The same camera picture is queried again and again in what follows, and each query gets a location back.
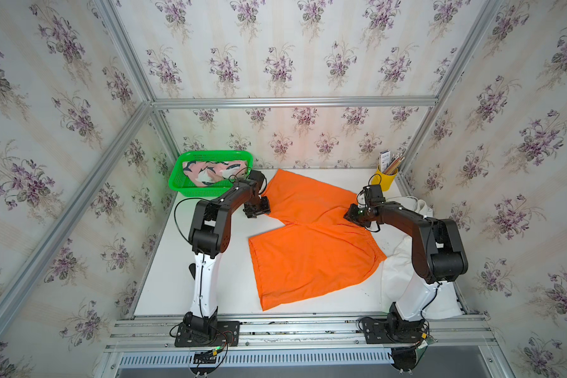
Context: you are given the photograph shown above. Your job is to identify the orange shorts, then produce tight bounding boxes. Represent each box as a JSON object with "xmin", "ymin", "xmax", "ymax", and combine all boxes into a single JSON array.
[{"xmin": 248, "ymin": 170, "xmax": 386, "ymax": 310}]

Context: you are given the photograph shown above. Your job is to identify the pink shark print shorts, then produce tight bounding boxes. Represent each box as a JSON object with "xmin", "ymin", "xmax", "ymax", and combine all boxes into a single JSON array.
[{"xmin": 182, "ymin": 160, "xmax": 248, "ymax": 187}]

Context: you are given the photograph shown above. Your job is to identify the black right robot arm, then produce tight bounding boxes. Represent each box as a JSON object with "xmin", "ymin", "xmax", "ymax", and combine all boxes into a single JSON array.
[{"xmin": 344, "ymin": 185, "xmax": 469, "ymax": 342}]

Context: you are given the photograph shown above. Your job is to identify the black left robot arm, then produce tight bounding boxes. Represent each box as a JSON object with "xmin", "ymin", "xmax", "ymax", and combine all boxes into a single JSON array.
[{"xmin": 183, "ymin": 170, "xmax": 270, "ymax": 338}]

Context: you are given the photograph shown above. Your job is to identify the white cloth garment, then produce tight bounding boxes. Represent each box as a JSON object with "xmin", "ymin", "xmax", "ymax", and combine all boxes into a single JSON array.
[{"xmin": 375, "ymin": 200, "xmax": 469, "ymax": 321}]

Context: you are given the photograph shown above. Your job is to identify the yellow pen cup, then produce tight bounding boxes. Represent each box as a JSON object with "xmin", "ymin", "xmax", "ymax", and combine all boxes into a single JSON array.
[{"xmin": 369, "ymin": 169, "xmax": 398, "ymax": 192}]

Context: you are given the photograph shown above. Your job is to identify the pencils in cup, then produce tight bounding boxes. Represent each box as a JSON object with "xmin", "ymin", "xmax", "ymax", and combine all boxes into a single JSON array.
[{"xmin": 378, "ymin": 151, "xmax": 404, "ymax": 176}]

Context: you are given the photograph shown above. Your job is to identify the green plastic basket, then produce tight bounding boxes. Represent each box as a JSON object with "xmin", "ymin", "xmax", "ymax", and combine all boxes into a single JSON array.
[{"xmin": 169, "ymin": 151, "xmax": 255, "ymax": 197}]

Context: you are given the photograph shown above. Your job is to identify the small green-lit circuit board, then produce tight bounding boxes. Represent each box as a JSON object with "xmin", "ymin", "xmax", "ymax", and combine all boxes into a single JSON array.
[{"xmin": 192, "ymin": 350, "xmax": 219, "ymax": 365}]

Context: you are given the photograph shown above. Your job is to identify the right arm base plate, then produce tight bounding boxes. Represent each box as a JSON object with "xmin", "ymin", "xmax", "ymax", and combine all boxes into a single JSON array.
[{"xmin": 358, "ymin": 314, "xmax": 428, "ymax": 344}]

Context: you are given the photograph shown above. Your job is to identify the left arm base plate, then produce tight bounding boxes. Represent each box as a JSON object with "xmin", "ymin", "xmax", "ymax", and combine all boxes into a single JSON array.
[{"xmin": 169, "ymin": 321, "xmax": 241, "ymax": 347}]

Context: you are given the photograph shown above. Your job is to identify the aluminium front rail frame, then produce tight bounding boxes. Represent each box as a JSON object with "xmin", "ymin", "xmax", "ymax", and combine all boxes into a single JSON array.
[{"xmin": 94, "ymin": 313, "xmax": 513, "ymax": 377}]

